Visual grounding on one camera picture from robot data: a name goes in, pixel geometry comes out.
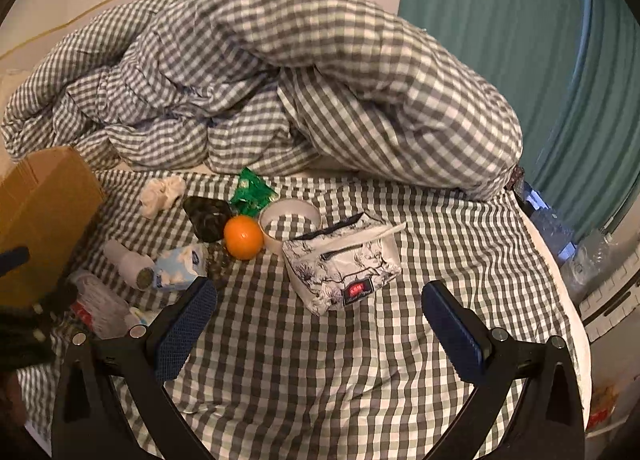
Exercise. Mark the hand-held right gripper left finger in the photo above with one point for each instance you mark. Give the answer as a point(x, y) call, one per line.
point(185, 330)

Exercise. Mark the clear red label bottle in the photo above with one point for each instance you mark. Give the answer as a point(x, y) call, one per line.
point(100, 305)

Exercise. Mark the clear tape roll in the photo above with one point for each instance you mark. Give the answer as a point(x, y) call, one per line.
point(272, 235)

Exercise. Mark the green snack packet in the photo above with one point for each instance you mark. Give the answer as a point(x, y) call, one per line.
point(250, 195)

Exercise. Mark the grey checked duvet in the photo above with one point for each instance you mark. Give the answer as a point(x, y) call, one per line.
point(300, 65)

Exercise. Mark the small white bottle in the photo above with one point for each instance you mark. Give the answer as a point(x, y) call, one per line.
point(125, 260)

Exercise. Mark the blue white card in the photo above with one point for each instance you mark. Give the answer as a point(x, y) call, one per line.
point(177, 267)

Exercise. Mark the white items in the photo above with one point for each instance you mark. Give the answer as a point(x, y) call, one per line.
point(340, 265)

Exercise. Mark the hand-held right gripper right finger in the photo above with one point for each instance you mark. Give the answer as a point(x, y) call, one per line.
point(450, 330)

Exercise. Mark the teal curtain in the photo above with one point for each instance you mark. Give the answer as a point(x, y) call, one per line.
point(500, 15)

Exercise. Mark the orange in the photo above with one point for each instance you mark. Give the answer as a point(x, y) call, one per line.
point(243, 237)

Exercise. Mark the white ribbed appliance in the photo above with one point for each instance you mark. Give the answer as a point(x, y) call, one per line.
point(615, 300)

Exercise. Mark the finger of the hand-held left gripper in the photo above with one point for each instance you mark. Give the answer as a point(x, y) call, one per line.
point(12, 258)

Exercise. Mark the clear plastic water bottle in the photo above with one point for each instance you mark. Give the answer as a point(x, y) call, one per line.
point(547, 225)

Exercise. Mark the dark plastic tray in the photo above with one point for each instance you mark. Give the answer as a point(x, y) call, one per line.
point(205, 217)

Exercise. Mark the grey checked bedsheet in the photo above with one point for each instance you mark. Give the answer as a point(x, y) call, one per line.
point(310, 380)

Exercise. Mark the brown cardboard box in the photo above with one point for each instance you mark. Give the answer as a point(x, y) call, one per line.
point(45, 210)

